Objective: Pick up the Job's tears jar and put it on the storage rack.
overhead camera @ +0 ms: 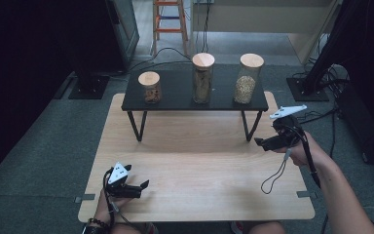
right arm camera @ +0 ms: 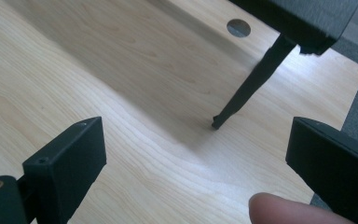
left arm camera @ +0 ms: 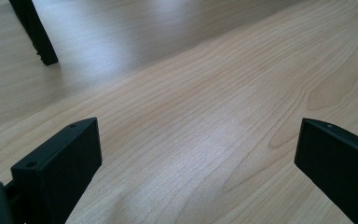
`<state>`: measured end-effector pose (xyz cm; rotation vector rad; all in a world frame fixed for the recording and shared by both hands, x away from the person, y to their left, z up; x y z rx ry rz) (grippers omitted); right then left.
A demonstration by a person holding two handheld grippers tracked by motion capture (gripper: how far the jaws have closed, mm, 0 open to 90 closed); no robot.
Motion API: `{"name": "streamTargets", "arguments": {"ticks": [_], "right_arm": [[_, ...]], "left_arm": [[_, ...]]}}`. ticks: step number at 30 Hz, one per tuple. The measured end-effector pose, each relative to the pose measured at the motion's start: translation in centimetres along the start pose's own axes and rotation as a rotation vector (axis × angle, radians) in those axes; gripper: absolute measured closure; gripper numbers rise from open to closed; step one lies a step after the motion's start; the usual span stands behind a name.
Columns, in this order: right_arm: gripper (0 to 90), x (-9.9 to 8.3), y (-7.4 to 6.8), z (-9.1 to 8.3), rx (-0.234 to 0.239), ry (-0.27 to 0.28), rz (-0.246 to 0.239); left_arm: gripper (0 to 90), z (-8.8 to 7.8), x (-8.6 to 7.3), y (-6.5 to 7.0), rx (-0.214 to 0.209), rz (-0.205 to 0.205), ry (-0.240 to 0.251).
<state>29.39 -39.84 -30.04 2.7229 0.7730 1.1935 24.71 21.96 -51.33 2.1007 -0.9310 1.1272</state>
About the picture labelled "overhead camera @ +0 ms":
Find tall slim glass jar wooden lid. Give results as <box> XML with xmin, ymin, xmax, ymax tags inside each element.
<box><xmin>191</xmin><ymin>52</ymin><xmax>216</xmax><ymax>105</ymax></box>

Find black hanging cables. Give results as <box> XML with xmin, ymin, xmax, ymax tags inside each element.
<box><xmin>193</xmin><ymin>0</ymin><xmax>212</xmax><ymax>55</ymax></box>

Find left hand-held gripper cable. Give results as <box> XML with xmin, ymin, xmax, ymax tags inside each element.
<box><xmin>101</xmin><ymin>167</ymin><xmax>134</xmax><ymax>231</ymax></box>

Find long black floor cable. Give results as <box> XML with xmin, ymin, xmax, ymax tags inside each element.
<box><xmin>319</xmin><ymin>110</ymin><xmax>339</xmax><ymax>234</ymax></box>

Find hand-held gripper cable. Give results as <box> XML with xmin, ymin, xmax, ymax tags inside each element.
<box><xmin>101</xmin><ymin>167</ymin><xmax>134</xmax><ymax>231</ymax></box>
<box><xmin>285</xmin><ymin>124</ymin><xmax>323</xmax><ymax>190</ymax></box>

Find dark glass-fronted cabinet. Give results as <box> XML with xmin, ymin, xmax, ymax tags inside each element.
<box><xmin>104</xmin><ymin>0</ymin><xmax>141</xmax><ymax>72</ymax></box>

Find black square stand base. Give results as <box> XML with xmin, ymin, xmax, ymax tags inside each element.
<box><xmin>67</xmin><ymin>74</ymin><xmax>111</xmax><ymax>100</ymax></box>
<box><xmin>285</xmin><ymin>76</ymin><xmax>331</xmax><ymax>102</ymax></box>

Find short glass jar wooden lid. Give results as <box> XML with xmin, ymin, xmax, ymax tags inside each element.
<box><xmin>137</xmin><ymin>70</ymin><xmax>163</xmax><ymax>105</ymax></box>

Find person's leg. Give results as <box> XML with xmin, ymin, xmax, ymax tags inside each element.
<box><xmin>247</xmin><ymin>221</ymin><xmax>287</xmax><ymax>234</ymax></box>
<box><xmin>108</xmin><ymin>221</ymin><xmax>159</xmax><ymax>234</ymax></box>

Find tangle of black cables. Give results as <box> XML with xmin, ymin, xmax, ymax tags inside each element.
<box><xmin>291</xmin><ymin>58</ymin><xmax>353</xmax><ymax>94</ymax></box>

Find black box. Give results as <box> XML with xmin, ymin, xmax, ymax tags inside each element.
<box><xmin>335</xmin><ymin>82</ymin><xmax>374</xmax><ymax>166</ymax></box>

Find right hand-held gripper cable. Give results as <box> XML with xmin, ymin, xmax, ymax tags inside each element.
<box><xmin>285</xmin><ymin>124</ymin><xmax>323</xmax><ymax>190</ymax></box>

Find beige cabinet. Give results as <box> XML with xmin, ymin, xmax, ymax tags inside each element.
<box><xmin>189</xmin><ymin>0</ymin><xmax>343</xmax><ymax>65</ymax></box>

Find black shelf with metal legs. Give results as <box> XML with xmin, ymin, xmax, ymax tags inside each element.
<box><xmin>120</xmin><ymin>69</ymin><xmax>270</xmax><ymax>143</ymax></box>

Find grey table bracket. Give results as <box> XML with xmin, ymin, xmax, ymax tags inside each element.
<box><xmin>296</xmin><ymin>190</ymin><xmax>317</xmax><ymax>200</ymax></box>
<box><xmin>74</xmin><ymin>193</ymin><xmax>96</xmax><ymax>205</ymax></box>

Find person's left hand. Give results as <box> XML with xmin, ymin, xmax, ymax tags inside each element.
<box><xmin>92</xmin><ymin>190</ymin><xmax>129</xmax><ymax>225</ymax></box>

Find person's right leg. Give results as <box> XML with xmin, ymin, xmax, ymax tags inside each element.
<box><xmin>247</xmin><ymin>221</ymin><xmax>287</xmax><ymax>234</ymax></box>

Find black wristwatch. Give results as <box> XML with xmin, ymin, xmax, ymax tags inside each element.
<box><xmin>81</xmin><ymin>224</ymin><xmax>107</xmax><ymax>234</ymax></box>

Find red shoe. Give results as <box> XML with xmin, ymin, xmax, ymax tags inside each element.
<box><xmin>230</xmin><ymin>220</ymin><xmax>245</xmax><ymax>234</ymax></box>

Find thin black wrist strap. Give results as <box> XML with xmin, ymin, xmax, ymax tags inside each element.
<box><xmin>260</xmin><ymin>146</ymin><xmax>294</xmax><ymax>196</ymax></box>

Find person's left leg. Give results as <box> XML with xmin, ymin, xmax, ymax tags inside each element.
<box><xmin>108</xmin><ymin>221</ymin><xmax>159</xmax><ymax>234</ymax></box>

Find wooden step ladder orange braces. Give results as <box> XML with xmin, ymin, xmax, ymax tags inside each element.
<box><xmin>151</xmin><ymin>0</ymin><xmax>190</xmax><ymax>57</ymax></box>

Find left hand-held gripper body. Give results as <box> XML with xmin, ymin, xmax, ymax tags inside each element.
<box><xmin>104</xmin><ymin>161</ymin><xmax>143</xmax><ymax>200</ymax></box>

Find grain-filled glass jar wooden lid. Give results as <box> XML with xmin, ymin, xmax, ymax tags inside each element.
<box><xmin>233</xmin><ymin>53</ymin><xmax>266</xmax><ymax>105</ymax></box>

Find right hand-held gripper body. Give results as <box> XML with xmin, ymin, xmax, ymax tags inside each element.
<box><xmin>269</xmin><ymin>103</ymin><xmax>309</xmax><ymax>151</ymax></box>

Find dark bead bracelet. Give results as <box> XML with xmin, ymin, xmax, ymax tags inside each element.
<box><xmin>87</xmin><ymin>216</ymin><xmax>110</xmax><ymax>229</ymax></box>

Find person's right hand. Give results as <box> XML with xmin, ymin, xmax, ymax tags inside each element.
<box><xmin>279</xmin><ymin>131</ymin><xmax>326</xmax><ymax>169</ymax></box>

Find black slanted stand pole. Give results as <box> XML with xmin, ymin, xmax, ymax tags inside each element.
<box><xmin>302</xmin><ymin>0</ymin><xmax>366</xmax><ymax>95</ymax></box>

